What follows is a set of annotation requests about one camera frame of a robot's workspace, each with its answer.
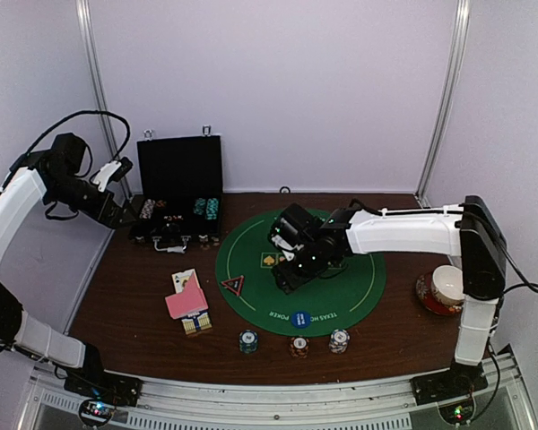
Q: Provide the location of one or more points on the right aluminium frame post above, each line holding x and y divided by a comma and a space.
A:
454, 67

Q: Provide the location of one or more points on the aluminium frame post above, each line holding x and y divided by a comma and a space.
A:
88, 40
454, 67

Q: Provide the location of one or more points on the black red triangular button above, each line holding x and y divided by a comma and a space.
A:
234, 285

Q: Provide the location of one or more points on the round green poker mat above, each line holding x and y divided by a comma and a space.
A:
341, 298

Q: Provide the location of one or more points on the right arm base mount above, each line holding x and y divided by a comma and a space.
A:
446, 385

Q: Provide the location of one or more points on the ace of spades card pack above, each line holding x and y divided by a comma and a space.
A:
182, 279

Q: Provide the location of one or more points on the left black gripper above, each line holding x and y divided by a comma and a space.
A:
111, 219

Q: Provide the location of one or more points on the teal chips in case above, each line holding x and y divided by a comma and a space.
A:
208, 208

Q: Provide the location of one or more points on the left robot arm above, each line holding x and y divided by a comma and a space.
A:
47, 178

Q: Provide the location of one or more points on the white patterned teacup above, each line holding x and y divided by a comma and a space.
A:
446, 283

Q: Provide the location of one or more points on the blue green chip stack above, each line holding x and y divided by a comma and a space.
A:
248, 341

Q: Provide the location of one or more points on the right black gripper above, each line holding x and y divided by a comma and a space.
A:
290, 280

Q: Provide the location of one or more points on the blue pink chips in case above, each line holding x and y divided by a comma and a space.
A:
147, 209

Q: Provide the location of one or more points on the aluminium front rail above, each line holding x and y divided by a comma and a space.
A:
387, 403

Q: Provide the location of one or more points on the blue small blind button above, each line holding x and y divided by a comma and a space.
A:
301, 319

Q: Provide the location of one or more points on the dice row in case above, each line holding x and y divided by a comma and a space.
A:
172, 218

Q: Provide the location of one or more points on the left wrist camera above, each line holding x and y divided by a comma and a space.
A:
113, 171

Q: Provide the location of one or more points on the left aluminium frame post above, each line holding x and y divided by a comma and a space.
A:
88, 40

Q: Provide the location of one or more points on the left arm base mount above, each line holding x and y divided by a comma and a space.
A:
112, 389

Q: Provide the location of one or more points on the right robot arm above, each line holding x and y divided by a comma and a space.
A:
467, 231

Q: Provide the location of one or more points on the blue yellow card box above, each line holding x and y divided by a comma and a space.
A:
196, 322

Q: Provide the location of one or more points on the pink backed card deck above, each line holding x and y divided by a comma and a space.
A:
189, 301

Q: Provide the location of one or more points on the blue pink chip stack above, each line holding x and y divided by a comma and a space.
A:
339, 341

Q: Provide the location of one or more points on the black poker chip case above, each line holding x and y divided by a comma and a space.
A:
175, 172

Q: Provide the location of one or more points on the red black chip stack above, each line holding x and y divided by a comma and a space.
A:
299, 347

